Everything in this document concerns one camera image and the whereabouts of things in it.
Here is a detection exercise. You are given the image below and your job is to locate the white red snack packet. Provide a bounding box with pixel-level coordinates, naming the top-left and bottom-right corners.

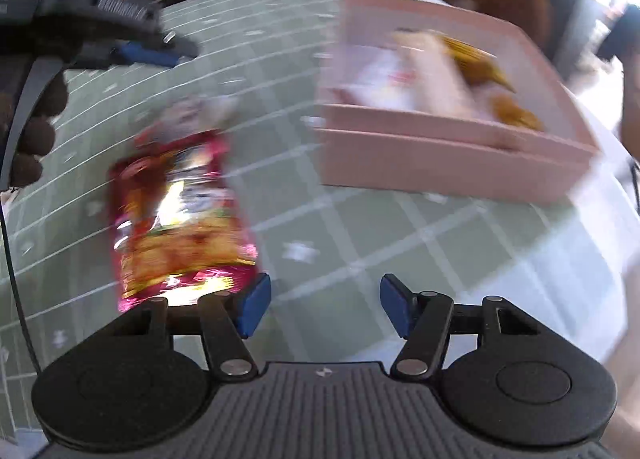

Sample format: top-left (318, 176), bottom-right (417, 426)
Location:
top-left (350, 29), bottom-right (431, 110)

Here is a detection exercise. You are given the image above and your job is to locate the black cable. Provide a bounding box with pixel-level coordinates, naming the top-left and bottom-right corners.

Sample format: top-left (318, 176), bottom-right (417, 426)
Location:
top-left (0, 199), bottom-right (47, 375)

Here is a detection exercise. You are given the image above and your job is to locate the yellow snack packet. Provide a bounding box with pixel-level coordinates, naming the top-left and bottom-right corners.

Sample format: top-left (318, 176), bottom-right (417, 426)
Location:
top-left (440, 34), bottom-right (546, 132)

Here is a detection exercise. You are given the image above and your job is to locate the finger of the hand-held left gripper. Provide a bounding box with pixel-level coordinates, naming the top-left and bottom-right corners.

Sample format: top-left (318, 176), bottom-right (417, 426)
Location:
top-left (65, 36), bottom-right (185, 71)
top-left (40, 0), bottom-right (202, 60)

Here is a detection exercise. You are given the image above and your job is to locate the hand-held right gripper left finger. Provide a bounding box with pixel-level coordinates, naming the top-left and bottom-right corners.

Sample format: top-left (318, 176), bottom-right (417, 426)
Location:
top-left (112, 273), bottom-right (272, 380)

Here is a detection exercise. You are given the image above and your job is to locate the pink gift box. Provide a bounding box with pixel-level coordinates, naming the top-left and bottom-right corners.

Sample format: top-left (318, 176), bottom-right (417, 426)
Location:
top-left (316, 0), bottom-right (602, 205)

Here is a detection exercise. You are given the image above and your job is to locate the person's left hand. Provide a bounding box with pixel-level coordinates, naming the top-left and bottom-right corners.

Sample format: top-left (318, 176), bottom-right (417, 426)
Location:
top-left (0, 72), bottom-right (70, 190)

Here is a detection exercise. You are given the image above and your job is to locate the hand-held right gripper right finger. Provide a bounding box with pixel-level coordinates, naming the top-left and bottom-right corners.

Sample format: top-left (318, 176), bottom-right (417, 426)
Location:
top-left (379, 274), bottom-right (541, 381)

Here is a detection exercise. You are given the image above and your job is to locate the pink scalloped tissue paper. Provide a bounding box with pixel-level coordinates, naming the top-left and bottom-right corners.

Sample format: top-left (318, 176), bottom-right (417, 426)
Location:
top-left (395, 29), bottom-right (481, 115)

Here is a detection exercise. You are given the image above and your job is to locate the green checked tablecloth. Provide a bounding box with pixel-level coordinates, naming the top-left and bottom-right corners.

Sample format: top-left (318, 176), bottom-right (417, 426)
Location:
top-left (0, 0), bottom-right (636, 435)

